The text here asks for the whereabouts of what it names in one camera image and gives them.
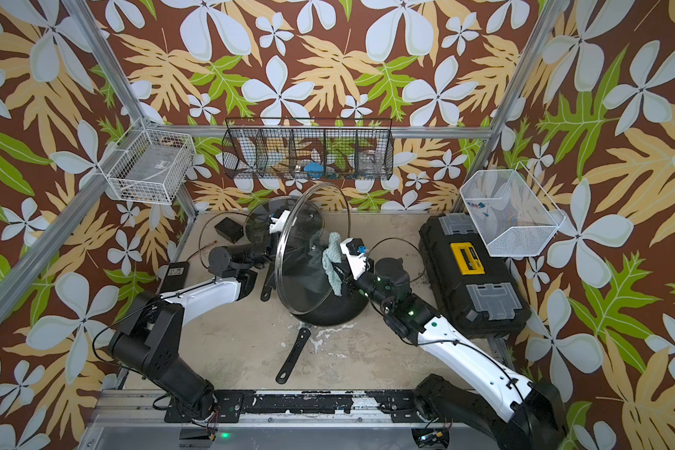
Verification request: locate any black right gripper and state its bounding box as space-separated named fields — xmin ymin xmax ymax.
xmin=331 ymin=259 xmax=398 ymax=317

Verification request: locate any light green fluffy cloth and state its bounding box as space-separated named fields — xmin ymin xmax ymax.
xmin=322 ymin=232 xmax=342 ymax=296

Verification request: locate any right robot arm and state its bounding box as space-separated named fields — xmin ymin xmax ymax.
xmin=324 ymin=255 xmax=568 ymax=449

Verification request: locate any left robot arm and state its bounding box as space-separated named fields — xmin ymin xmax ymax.
xmin=107 ymin=232 xmax=281 ymax=423

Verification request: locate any glass lid on back pan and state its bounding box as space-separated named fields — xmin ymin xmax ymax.
xmin=245 ymin=196 xmax=324 ymax=249

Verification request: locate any black back frying pan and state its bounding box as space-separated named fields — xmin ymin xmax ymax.
xmin=245 ymin=196 xmax=324 ymax=302

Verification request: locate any black frying pan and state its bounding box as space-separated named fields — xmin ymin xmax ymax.
xmin=245 ymin=196 xmax=324 ymax=302
xmin=276 ymin=256 xmax=368 ymax=384

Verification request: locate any small black battery box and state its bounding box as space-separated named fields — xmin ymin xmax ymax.
xmin=215 ymin=217 xmax=245 ymax=244

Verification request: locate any black front frying pan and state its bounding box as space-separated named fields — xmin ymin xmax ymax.
xmin=276 ymin=256 xmax=368 ymax=384

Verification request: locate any blue object in basket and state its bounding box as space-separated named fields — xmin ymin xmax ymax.
xmin=304 ymin=162 xmax=324 ymax=179

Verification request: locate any black power adapter brick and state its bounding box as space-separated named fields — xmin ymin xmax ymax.
xmin=159 ymin=262 xmax=189 ymax=294

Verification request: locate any black yellow tool case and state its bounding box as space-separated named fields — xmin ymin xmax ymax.
xmin=419 ymin=213 xmax=531 ymax=339

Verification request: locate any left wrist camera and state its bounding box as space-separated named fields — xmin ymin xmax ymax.
xmin=268 ymin=209 xmax=291 ymax=234

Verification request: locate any red black adapter cable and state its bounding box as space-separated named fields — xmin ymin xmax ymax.
xmin=184 ymin=240 xmax=215 ymax=266

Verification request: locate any black wire basket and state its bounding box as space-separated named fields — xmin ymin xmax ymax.
xmin=220 ymin=117 xmax=395 ymax=181

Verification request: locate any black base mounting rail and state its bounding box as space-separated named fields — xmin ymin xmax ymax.
xmin=156 ymin=389 xmax=438 ymax=425

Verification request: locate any white wire basket left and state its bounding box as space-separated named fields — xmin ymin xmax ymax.
xmin=99 ymin=119 xmax=196 ymax=206

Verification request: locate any white wire basket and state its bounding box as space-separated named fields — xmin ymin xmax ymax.
xmin=99 ymin=119 xmax=196 ymax=206
xmin=459 ymin=163 xmax=566 ymax=259

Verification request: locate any white wire basket right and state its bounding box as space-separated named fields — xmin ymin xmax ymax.
xmin=459 ymin=163 xmax=566 ymax=259

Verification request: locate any aluminium frame post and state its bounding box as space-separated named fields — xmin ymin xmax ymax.
xmin=61 ymin=0 xmax=199 ymax=221

